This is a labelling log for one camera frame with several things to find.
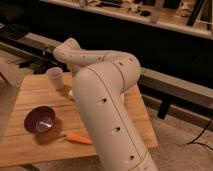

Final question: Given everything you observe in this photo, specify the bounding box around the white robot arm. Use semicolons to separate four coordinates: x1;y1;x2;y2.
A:
53;38;158;171

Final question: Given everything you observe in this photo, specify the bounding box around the orange carrot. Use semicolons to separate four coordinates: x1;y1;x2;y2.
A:
62;132;93;145

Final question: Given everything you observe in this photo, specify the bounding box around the purple bowl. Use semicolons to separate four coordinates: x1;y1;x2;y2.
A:
24;106;56;134

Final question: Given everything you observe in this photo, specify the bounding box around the wooden table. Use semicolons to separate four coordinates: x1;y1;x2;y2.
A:
0;72;159;169

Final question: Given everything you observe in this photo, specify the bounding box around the long wooden shelf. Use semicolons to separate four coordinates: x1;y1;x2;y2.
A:
40;0;213;40

